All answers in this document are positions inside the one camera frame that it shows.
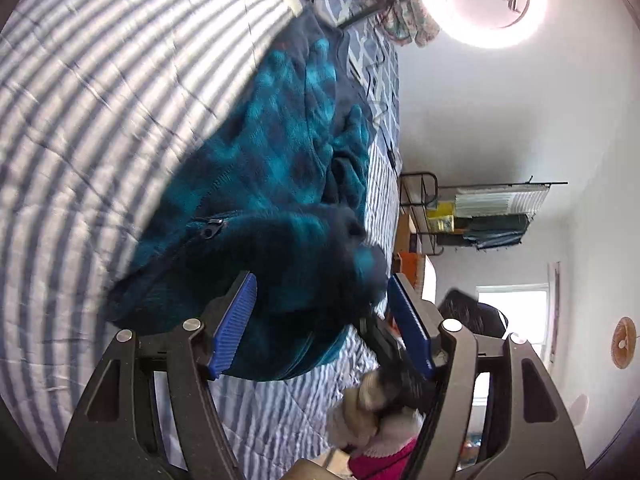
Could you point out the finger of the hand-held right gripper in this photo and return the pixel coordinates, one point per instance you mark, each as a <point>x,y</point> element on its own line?
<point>381,342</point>

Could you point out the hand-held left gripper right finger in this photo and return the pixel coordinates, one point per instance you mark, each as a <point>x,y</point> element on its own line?
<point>410,320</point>

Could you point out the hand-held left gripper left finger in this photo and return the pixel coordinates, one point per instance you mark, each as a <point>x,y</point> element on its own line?
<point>235,325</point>

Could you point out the teal plaid fleece jacket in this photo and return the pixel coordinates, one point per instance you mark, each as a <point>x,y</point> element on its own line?
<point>280,175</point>

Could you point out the person's right hand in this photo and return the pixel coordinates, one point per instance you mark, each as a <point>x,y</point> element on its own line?
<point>357,410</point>

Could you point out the orange box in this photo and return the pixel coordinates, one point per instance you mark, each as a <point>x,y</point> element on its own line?
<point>410,275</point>

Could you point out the black office chair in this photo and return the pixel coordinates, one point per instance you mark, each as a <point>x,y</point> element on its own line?
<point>470,312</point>

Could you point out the yellow packet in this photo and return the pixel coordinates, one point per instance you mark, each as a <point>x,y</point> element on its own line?
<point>442,215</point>

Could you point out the window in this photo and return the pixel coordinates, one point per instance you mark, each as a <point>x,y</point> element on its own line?
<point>520,320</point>

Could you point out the dark teal hanging cloth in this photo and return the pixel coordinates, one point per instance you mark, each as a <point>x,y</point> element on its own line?
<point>495,232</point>

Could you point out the tan object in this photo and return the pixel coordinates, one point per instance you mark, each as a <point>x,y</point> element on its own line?
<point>315,467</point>

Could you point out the black metal rack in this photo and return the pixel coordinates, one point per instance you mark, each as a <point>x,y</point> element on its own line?
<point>425,195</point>

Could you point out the white hanging cloth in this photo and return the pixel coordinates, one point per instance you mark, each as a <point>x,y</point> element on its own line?
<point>500,200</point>

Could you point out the grey striped bed cover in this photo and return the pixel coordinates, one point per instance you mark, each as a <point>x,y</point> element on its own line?
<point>100,110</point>

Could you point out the floral pillow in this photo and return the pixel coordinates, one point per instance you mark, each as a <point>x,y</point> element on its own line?
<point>415,30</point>

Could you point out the round wicker wall fan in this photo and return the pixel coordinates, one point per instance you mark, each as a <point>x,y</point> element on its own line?
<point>626,342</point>

